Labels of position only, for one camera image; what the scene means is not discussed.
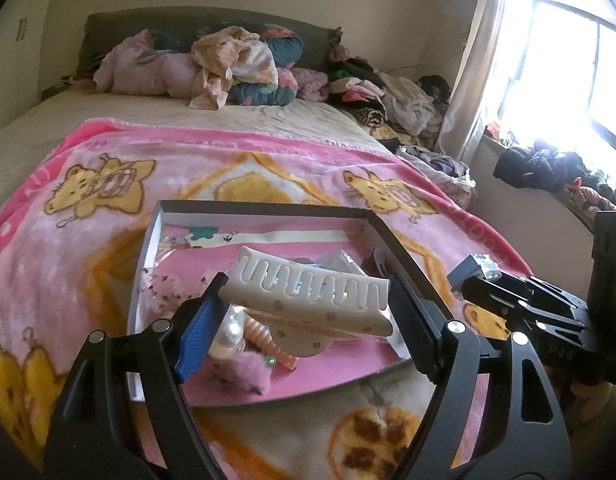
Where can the pink fuzzy pillow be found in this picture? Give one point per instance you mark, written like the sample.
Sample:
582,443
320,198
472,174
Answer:
308,85

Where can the dark floral pillow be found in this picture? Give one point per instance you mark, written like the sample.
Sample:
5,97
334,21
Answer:
288,50

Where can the window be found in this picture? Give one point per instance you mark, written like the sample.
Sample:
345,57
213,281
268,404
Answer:
577,75

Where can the white pearl bow hair clip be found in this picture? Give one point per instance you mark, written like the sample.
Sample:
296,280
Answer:
230,332

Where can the pink fluffy hair clip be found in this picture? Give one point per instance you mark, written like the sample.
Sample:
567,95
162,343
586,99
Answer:
240,372

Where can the peach patterned cloth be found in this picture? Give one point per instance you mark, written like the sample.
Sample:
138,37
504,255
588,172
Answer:
233,60

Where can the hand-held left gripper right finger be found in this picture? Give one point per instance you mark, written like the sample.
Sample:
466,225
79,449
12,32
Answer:
412,320

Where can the blue printed card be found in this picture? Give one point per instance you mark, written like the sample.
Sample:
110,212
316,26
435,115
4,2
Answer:
313,284

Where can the pink printed blanket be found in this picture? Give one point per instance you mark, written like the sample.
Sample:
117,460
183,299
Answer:
63,260

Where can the white hair claw clip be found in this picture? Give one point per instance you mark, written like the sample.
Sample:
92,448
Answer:
308,305

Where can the pile of mixed clothes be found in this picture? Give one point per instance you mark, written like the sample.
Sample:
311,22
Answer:
387,95

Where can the dark clothes on windowsill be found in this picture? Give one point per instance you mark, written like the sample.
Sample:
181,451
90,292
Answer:
542,165

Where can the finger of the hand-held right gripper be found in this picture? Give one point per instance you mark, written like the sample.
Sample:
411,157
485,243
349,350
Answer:
480,287

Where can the grey upholstered headboard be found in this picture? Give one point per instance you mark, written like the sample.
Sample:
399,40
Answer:
188,22

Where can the light curtain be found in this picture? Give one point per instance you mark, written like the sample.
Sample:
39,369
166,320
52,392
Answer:
482,60

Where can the beige bed sheet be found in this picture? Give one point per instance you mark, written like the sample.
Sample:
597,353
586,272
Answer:
113,110

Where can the plastic bag of clothes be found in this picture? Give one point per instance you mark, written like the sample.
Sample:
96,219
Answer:
437,170

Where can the pink shallow box tray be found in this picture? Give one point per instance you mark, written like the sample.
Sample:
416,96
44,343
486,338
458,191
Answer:
268,207

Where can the pink floral scrunchie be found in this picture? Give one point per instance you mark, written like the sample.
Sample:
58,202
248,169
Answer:
163,292

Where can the pink folded quilt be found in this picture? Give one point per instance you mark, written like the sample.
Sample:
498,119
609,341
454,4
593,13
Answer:
143,67

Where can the clear plastic bag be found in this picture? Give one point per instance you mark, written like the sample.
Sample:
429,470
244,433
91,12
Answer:
338,262

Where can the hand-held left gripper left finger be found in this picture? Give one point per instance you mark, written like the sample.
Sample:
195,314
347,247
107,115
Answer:
195,332

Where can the small bag of dark jewelry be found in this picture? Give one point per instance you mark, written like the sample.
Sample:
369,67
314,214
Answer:
377,262

